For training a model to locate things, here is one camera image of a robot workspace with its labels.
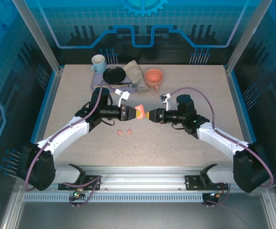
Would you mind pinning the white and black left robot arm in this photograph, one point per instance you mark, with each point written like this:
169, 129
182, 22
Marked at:
64, 133

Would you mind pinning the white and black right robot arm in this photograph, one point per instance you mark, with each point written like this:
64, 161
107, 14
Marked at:
221, 138

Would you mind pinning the metal fork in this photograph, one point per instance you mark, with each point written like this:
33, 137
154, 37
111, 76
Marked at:
128, 83

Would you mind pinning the lavender plastic tray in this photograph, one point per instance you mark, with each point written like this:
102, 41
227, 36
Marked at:
96, 80

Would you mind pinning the beige folded cloth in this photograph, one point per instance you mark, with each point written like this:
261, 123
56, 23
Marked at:
135, 74

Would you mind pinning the black round plate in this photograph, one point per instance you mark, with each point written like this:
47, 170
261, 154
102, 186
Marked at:
114, 75

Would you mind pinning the light blue mug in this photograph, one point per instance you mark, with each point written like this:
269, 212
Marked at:
99, 64

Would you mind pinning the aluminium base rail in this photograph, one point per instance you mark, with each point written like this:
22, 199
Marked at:
140, 179

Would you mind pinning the aluminium frame post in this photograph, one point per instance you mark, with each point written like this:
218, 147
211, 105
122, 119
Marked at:
247, 35
39, 35

